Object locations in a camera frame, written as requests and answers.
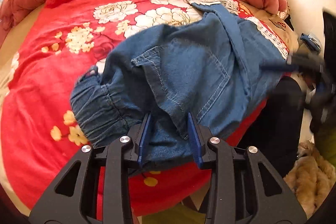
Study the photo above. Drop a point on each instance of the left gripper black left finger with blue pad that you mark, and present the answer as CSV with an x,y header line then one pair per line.
x,y
93,186

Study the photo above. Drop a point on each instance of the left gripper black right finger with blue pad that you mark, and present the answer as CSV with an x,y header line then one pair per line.
x,y
245,187

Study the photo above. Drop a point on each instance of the blue denim pants lace trim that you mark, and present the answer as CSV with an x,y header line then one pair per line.
x,y
211,68

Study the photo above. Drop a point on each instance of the folded blue clothes on stool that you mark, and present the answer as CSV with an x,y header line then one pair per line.
x,y
312,42

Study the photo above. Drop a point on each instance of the tan mattress cover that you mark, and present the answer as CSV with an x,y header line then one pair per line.
x,y
276,24

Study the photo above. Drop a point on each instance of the beige fluffy blanket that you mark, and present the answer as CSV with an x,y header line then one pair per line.
x,y
311,179

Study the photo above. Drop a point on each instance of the red floral bed sheet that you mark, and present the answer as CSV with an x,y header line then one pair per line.
x,y
39,133

